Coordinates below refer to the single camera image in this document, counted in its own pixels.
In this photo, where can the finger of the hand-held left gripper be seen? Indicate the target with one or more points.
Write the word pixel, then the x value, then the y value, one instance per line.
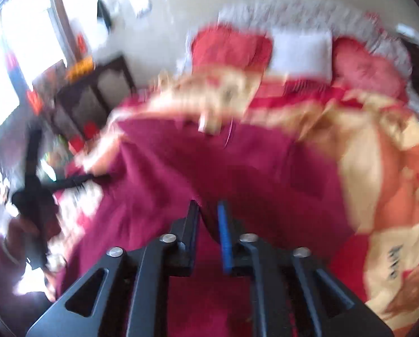
pixel 79 182

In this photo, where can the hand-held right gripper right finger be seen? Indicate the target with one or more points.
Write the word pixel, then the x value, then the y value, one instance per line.
pixel 224 224

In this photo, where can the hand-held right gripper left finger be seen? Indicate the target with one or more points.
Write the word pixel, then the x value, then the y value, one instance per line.
pixel 194 217

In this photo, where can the maroon garment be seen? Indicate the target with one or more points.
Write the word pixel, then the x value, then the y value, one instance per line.
pixel 195 161

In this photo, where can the dark wooden cabinet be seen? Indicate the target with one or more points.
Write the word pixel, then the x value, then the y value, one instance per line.
pixel 100 87

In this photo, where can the orange packet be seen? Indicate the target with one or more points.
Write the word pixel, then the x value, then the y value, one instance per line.
pixel 79 68

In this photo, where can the window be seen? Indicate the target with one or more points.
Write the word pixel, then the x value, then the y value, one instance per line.
pixel 23 49

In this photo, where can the red and cream printed blanket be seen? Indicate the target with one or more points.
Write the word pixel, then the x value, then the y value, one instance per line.
pixel 381 168

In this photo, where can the red heart pillow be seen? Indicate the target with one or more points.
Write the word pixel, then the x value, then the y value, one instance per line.
pixel 230 51
pixel 367 68

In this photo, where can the white pillow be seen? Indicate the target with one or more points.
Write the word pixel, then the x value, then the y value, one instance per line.
pixel 300 54

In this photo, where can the floral padded headboard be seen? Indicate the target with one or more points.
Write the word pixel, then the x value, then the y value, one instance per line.
pixel 293 12

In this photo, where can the red wall tag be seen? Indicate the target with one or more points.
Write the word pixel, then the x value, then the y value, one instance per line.
pixel 81 43

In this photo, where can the black wall item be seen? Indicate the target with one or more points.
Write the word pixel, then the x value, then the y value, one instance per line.
pixel 104 14

